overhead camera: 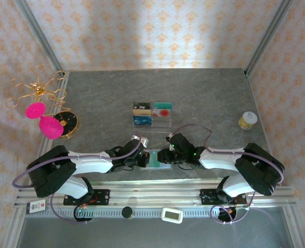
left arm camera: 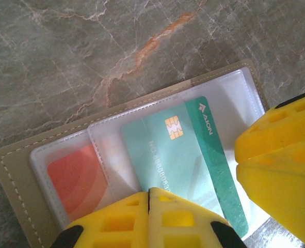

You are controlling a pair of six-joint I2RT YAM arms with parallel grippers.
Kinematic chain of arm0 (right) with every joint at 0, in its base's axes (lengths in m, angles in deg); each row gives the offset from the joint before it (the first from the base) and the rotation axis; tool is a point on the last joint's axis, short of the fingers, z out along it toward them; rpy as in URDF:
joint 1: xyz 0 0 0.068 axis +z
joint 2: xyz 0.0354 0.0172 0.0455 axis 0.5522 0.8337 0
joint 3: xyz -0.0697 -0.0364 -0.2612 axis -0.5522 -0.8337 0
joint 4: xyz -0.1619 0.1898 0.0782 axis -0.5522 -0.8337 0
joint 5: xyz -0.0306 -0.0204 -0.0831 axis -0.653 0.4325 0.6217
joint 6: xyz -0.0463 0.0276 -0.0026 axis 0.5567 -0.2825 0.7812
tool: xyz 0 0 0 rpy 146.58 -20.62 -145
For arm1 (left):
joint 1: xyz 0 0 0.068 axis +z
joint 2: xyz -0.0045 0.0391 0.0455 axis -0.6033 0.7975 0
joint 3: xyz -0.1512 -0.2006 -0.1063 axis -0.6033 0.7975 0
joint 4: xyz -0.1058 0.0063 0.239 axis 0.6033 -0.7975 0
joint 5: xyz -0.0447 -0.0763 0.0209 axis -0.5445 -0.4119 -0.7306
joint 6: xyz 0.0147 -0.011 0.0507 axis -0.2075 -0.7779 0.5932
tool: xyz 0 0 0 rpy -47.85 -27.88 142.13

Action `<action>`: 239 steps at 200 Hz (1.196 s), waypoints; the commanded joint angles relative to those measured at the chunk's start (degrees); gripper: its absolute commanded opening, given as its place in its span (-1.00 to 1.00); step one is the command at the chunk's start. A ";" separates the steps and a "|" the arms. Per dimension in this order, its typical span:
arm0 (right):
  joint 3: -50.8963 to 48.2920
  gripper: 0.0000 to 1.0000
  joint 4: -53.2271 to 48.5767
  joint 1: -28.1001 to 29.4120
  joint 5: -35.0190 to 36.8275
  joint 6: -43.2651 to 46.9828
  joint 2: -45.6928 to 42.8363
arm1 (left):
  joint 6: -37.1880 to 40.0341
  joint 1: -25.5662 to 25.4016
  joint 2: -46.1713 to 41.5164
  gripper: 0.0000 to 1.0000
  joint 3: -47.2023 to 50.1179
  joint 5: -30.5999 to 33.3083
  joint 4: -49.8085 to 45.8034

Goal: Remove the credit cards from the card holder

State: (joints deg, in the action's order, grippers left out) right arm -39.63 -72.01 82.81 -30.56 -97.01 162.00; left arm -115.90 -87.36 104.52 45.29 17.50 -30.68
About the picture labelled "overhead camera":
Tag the white card red circles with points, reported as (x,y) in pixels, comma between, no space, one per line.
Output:
(162,113)

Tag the yellow white candle tin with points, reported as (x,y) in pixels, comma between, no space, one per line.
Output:
(247,120)

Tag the gold card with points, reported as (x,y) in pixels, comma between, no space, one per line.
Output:
(142,112)

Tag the blue VIP card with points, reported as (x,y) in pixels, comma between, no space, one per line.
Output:
(142,120)

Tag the aluminium frame post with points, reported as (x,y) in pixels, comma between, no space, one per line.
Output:
(39,33)
(268,33)

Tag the pink fuzzy balls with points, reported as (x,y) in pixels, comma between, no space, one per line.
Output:
(51,127)

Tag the clear acrylic card holder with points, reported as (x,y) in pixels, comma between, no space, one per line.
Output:
(162,126)

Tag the white digital timer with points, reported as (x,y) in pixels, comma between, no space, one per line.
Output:
(172,215)

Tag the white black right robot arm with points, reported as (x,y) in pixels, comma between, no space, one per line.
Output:
(219,160)

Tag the aluminium side rail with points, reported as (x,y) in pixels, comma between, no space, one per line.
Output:
(47,144)
(294,230)

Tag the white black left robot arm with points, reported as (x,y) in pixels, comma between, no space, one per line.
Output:
(90,164)

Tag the green card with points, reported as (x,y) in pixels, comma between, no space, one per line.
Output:
(162,106)
(154,160)

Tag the black VIP card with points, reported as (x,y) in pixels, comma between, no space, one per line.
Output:
(142,106)

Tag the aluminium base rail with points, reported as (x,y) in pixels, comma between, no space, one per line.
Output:
(154,192)

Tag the white number label tag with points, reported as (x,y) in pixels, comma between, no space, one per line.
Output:
(36,206)

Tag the black round knob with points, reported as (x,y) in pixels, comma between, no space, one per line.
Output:
(127,212)

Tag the small pink felt disc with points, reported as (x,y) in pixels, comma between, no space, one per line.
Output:
(35,110)

